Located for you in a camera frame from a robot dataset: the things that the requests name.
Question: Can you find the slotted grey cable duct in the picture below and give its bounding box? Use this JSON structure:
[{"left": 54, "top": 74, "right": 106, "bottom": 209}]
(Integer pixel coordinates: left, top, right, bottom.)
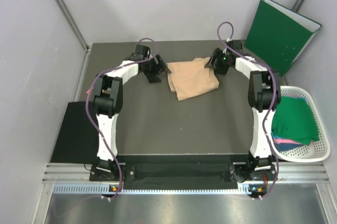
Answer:
[{"left": 52, "top": 182, "right": 264, "bottom": 196}]

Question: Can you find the green ring binder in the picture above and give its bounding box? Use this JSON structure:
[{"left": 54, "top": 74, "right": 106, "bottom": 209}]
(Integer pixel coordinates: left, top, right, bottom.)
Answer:
[{"left": 245, "top": 0, "right": 322, "bottom": 76}]

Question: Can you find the white perforated laundry basket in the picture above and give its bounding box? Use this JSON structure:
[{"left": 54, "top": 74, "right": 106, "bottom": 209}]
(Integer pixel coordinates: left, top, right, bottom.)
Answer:
[{"left": 271, "top": 86, "right": 330, "bottom": 163}]

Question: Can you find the blue pink t shirt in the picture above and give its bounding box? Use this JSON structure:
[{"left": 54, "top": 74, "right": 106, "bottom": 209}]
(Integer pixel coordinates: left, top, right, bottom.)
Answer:
[{"left": 273, "top": 136, "right": 303, "bottom": 152}]

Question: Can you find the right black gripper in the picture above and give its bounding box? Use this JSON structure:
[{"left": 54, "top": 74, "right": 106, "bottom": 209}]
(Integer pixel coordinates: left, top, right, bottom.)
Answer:
[{"left": 205, "top": 48, "right": 232, "bottom": 75}]

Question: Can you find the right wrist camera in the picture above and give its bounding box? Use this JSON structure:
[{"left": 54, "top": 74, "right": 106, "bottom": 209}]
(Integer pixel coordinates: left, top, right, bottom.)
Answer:
[{"left": 227, "top": 40, "right": 243, "bottom": 52}]

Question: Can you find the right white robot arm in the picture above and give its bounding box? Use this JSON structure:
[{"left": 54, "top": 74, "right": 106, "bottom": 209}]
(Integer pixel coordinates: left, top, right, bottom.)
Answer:
[{"left": 204, "top": 48, "right": 281, "bottom": 182}]

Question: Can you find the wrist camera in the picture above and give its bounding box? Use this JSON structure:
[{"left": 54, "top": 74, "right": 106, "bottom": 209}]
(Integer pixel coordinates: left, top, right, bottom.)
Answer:
[
  {"left": 134, "top": 45, "right": 151, "bottom": 61},
  {"left": 227, "top": 40, "right": 243, "bottom": 52}
]

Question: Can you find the green t shirt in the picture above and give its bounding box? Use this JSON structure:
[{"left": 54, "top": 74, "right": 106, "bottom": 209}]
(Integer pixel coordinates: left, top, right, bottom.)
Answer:
[{"left": 271, "top": 96, "right": 319, "bottom": 145}]

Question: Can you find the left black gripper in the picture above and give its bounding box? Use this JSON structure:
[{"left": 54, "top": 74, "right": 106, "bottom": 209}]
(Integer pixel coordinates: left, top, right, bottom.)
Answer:
[{"left": 143, "top": 54, "right": 171, "bottom": 83}]

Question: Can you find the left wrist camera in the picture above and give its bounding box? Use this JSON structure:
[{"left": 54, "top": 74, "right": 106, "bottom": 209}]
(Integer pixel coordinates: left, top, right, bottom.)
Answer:
[{"left": 134, "top": 45, "right": 151, "bottom": 61}]

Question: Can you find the beige t shirt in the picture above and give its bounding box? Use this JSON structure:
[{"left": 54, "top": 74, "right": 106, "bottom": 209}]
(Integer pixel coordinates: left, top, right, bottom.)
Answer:
[{"left": 167, "top": 57, "right": 219, "bottom": 101}]

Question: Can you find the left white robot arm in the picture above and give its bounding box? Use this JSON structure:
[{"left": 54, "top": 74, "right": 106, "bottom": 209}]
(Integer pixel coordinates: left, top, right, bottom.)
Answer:
[{"left": 90, "top": 53, "right": 171, "bottom": 181}]

